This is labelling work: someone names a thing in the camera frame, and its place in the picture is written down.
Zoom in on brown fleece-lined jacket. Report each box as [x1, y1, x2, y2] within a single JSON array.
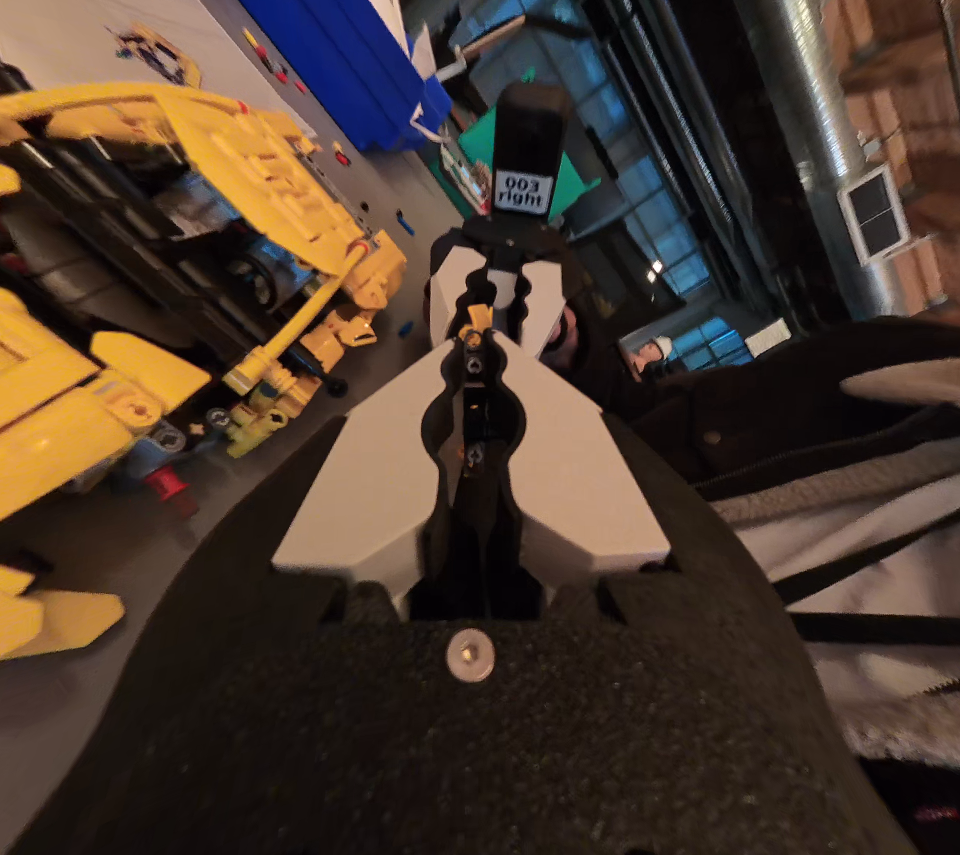
[[592, 315, 960, 519]]

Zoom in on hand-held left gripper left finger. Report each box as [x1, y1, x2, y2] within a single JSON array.
[[271, 337, 481, 620]]

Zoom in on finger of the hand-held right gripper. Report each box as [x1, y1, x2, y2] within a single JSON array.
[[510, 261, 569, 359], [429, 247, 492, 348]]

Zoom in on yellow toy brick car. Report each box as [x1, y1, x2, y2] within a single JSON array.
[[0, 82, 410, 661]]

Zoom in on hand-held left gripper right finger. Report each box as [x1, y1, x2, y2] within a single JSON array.
[[483, 334, 671, 595]]

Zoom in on teal plastic bin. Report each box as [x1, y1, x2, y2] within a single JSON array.
[[457, 67, 601, 222]]

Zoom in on blue plastic bin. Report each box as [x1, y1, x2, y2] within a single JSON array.
[[157, 0, 455, 155]]

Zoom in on silver ventilation duct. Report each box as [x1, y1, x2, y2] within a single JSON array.
[[697, 0, 901, 316]]

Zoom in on green cutting mat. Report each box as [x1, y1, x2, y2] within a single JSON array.
[[420, 135, 492, 219]]

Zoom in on person's right hand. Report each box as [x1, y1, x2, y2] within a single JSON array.
[[543, 303, 594, 369]]

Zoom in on white vent grille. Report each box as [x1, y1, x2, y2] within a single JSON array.
[[836, 165, 912, 267]]

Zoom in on scattered small brick pins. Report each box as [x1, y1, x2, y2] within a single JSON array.
[[240, 28, 354, 168]]

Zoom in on white striped shirt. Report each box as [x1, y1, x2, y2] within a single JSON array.
[[712, 465, 960, 766]]

